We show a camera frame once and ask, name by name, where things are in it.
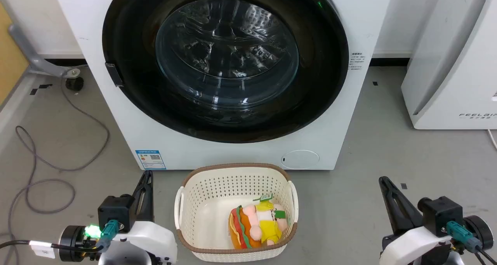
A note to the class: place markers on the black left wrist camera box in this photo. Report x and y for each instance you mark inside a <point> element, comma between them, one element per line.
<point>114,208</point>

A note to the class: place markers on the white air purifier appliance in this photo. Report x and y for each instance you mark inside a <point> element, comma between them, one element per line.
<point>454,82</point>

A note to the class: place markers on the round black glass washer door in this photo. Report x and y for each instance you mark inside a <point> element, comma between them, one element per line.
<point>128,36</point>

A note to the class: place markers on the white front-load washing machine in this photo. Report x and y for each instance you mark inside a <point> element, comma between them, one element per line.
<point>97,113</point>

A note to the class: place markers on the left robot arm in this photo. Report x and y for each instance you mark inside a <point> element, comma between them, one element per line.
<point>72,241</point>

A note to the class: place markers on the black caster wheel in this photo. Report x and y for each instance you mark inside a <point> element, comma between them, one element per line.
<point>74,84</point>

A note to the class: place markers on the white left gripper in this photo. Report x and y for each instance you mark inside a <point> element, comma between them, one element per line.
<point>147,241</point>

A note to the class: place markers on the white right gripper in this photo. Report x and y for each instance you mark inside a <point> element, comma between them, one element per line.
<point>407,245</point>

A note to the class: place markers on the yellow wooden panel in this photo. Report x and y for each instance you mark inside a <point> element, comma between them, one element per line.
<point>9,59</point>

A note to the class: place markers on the cream perforated laundry basket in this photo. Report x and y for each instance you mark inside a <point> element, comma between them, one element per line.
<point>202,203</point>

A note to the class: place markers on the grey metal stand leg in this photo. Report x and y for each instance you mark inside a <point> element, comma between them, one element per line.
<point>37,61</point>

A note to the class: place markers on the colourful hamburger plush doll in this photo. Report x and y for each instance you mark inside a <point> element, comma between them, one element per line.
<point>264,222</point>

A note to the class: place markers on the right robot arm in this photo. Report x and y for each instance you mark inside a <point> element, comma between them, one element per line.
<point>479,230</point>

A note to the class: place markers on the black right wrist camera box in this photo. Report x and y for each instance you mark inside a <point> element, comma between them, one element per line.
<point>442,212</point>

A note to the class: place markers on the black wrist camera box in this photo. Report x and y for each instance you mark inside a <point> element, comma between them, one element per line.
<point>442,212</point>
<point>114,208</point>

